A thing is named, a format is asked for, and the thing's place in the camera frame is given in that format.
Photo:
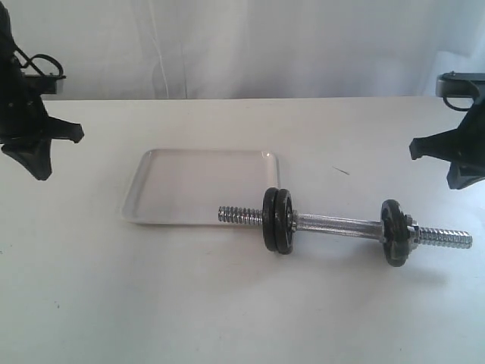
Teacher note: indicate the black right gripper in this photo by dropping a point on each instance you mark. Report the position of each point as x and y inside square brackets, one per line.
[469, 136]

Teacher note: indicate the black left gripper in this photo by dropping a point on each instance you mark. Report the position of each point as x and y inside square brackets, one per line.
[23, 116]

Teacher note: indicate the chrome spin-lock collar nut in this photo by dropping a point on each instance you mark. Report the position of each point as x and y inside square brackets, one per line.
[413, 232]

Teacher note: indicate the chrome dumbbell bar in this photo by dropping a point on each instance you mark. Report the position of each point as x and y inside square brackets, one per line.
[363, 229]

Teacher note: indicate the black plate without collar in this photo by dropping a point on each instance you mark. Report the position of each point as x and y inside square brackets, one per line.
[283, 222]

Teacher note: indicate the black weight plate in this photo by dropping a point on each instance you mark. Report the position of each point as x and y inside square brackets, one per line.
[267, 214]

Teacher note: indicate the white curtain backdrop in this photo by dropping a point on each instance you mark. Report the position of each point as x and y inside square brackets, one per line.
[251, 49]

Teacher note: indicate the white rectangular tray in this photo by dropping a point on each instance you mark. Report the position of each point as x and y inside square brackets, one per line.
[188, 186]

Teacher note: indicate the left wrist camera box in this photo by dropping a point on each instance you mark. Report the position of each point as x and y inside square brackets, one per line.
[45, 85]

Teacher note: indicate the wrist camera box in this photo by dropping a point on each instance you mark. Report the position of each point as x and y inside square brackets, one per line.
[459, 85]
[45, 85]

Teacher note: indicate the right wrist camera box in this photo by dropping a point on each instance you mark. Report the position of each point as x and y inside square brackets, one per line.
[459, 85]

